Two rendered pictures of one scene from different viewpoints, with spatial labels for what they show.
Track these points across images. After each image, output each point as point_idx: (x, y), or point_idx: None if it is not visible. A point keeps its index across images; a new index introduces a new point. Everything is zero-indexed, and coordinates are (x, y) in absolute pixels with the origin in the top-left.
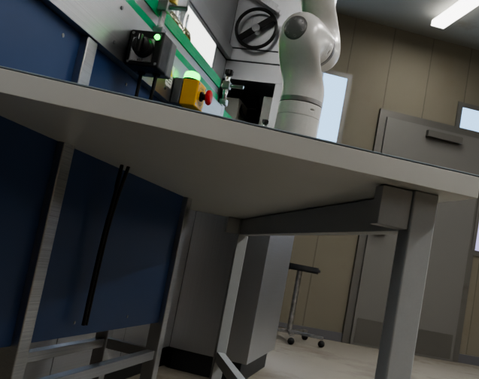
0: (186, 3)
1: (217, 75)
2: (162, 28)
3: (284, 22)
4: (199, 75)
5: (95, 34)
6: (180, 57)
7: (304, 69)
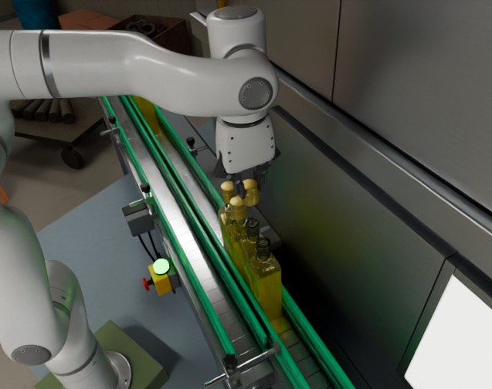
0: (438, 265)
1: (222, 336)
2: (148, 211)
3: (64, 264)
4: (154, 267)
5: (138, 192)
6: (177, 252)
7: None
